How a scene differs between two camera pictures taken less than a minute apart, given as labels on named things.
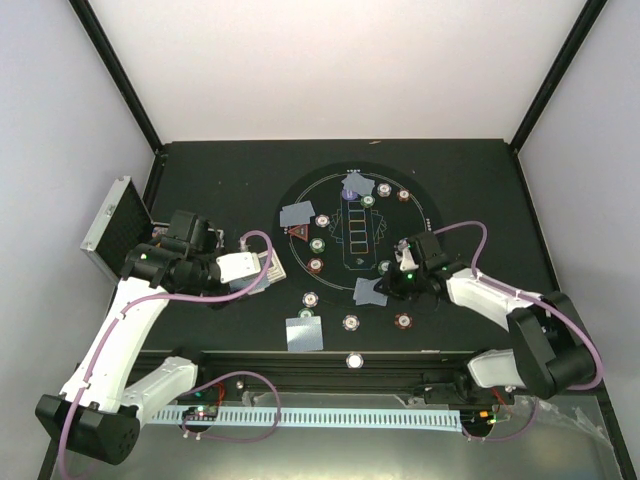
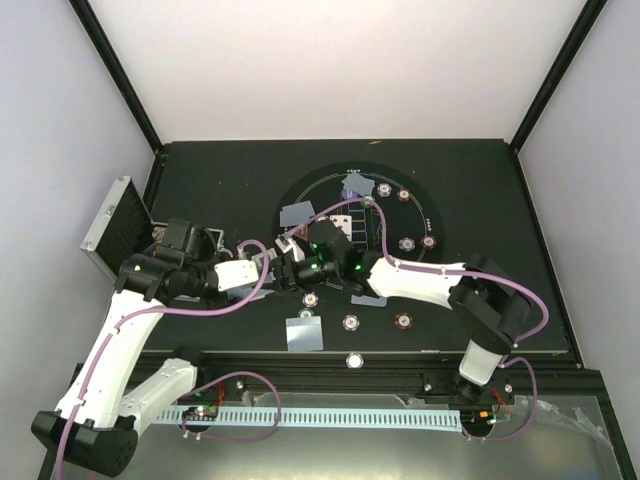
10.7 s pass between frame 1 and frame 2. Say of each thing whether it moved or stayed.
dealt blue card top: stayed
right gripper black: moved
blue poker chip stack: stayed
